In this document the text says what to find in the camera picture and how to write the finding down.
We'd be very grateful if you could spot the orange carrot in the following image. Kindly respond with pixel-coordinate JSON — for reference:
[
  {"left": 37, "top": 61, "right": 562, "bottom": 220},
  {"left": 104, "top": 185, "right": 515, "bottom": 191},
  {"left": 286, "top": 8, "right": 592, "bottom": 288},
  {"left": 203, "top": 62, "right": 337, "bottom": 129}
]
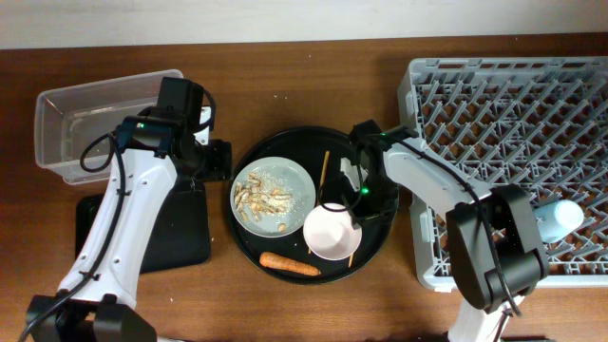
[{"left": 259, "top": 252, "right": 321, "bottom": 276}]

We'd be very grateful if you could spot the grey plate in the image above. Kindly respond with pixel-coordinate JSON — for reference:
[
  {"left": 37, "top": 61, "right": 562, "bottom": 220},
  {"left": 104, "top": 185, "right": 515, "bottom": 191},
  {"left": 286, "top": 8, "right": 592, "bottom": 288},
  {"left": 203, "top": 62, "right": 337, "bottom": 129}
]
[{"left": 229, "top": 157, "right": 316, "bottom": 238}]

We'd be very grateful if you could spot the clear plastic bin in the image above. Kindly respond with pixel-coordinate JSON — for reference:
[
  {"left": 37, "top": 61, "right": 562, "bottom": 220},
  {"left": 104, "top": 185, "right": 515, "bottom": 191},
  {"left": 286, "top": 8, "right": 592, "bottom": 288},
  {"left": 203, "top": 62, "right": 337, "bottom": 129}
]
[{"left": 34, "top": 69, "right": 183, "bottom": 185}]

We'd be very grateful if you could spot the pile of peanut shells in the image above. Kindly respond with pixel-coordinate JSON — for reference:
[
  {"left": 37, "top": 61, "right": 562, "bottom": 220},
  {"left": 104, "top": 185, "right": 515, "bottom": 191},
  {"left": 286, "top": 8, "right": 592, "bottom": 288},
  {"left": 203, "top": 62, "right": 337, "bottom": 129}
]
[{"left": 233, "top": 172, "right": 294, "bottom": 223}]

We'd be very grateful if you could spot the black rectangular bin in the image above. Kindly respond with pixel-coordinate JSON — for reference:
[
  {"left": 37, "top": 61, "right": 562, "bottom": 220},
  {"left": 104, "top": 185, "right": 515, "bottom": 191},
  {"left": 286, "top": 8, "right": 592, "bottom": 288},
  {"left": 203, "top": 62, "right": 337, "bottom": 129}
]
[{"left": 74, "top": 178, "right": 213, "bottom": 275}]

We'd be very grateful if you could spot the pile of rice grains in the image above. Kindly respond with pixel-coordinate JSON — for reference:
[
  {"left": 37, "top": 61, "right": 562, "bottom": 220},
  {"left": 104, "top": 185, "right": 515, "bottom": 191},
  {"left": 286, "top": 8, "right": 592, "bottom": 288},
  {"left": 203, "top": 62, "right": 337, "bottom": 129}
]
[{"left": 252, "top": 169, "right": 295, "bottom": 213}]

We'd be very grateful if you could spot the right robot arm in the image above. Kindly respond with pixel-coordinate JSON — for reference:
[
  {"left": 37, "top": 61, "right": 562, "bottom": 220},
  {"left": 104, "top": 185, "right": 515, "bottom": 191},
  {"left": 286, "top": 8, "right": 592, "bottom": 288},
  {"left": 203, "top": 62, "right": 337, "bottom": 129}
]
[{"left": 349, "top": 120, "right": 549, "bottom": 341}]

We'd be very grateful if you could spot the grey dishwasher rack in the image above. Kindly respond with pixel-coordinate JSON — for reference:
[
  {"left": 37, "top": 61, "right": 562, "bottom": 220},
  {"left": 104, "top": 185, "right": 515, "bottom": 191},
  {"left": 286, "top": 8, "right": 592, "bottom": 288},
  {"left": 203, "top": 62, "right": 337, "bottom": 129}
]
[{"left": 397, "top": 57, "right": 607, "bottom": 288}]

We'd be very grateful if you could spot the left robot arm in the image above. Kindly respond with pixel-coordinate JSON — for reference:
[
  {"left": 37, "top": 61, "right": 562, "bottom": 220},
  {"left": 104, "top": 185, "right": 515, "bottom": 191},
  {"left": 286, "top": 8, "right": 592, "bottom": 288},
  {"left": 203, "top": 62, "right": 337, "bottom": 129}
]
[{"left": 19, "top": 77, "right": 232, "bottom": 341}]

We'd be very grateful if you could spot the round black tray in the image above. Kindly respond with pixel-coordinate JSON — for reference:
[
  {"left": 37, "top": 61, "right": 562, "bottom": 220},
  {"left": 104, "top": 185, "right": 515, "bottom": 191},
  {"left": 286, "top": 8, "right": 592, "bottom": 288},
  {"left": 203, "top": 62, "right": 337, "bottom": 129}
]
[{"left": 226, "top": 126, "right": 397, "bottom": 285}]

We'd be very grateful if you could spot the light blue cup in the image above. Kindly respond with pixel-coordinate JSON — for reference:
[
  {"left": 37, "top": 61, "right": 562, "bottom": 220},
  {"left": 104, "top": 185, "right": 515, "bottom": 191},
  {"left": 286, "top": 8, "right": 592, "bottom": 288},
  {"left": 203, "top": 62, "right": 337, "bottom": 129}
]
[{"left": 533, "top": 199, "right": 584, "bottom": 243}]

